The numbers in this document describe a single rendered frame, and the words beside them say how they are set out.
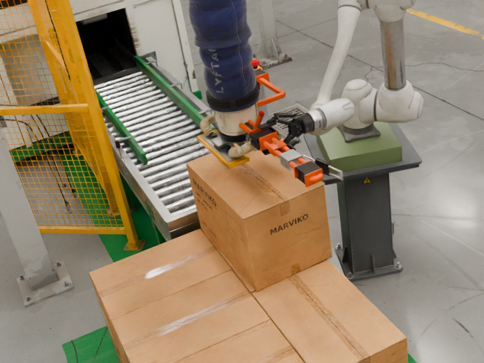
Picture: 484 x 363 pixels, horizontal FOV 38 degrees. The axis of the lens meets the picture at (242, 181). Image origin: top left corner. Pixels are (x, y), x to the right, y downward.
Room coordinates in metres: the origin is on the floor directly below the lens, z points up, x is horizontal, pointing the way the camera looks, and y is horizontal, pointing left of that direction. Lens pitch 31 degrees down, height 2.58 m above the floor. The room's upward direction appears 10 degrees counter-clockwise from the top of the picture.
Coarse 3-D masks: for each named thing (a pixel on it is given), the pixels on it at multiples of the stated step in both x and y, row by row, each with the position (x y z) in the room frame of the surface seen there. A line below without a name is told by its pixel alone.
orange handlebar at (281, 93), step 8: (264, 80) 3.03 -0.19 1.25; (272, 88) 2.94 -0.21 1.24; (272, 96) 2.85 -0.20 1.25; (280, 96) 2.85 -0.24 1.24; (264, 104) 2.82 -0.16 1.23; (248, 120) 2.65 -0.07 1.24; (248, 128) 2.58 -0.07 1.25; (264, 144) 2.43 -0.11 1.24; (272, 144) 2.40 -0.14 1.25; (280, 144) 2.39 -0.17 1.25; (272, 152) 2.37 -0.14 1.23; (280, 152) 2.34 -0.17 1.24; (304, 160) 2.25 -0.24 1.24; (312, 176) 2.12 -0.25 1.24; (320, 176) 2.12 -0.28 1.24
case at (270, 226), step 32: (256, 160) 2.83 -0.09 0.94; (224, 192) 2.60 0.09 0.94; (256, 192) 2.56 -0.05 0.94; (288, 192) 2.51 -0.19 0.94; (320, 192) 2.52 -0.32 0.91; (224, 224) 2.60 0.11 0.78; (256, 224) 2.40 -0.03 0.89; (288, 224) 2.45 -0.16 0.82; (320, 224) 2.51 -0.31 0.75; (256, 256) 2.39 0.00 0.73; (288, 256) 2.44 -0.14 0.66; (320, 256) 2.50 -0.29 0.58; (256, 288) 2.38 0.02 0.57
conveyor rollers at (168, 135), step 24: (120, 96) 4.81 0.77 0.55; (144, 96) 4.75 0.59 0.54; (120, 120) 4.40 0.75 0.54; (144, 120) 4.36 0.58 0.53; (168, 120) 4.25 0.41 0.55; (192, 120) 4.20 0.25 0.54; (120, 144) 4.04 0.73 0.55; (144, 144) 3.99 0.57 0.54; (168, 144) 3.94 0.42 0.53; (192, 144) 3.90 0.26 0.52; (144, 168) 3.70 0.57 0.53; (168, 168) 3.66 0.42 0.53; (168, 192) 3.37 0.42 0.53; (192, 192) 3.32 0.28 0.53
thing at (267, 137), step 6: (252, 132) 2.52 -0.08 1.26; (258, 132) 2.52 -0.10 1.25; (264, 132) 2.51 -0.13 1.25; (270, 132) 2.50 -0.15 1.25; (276, 132) 2.47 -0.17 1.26; (252, 138) 2.49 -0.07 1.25; (258, 138) 2.47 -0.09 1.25; (264, 138) 2.45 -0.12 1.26; (270, 138) 2.46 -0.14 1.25; (252, 144) 2.49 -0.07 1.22; (258, 144) 2.46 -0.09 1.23
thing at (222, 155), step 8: (200, 136) 2.82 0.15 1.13; (208, 136) 2.80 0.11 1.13; (216, 136) 2.75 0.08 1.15; (208, 144) 2.73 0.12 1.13; (232, 144) 2.69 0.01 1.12; (216, 152) 2.65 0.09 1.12; (224, 152) 2.63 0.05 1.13; (224, 160) 2.57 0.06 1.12; (232, 160) 2.55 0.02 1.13; (240, 160) 2.54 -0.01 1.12; (248, 160) 2.55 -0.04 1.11
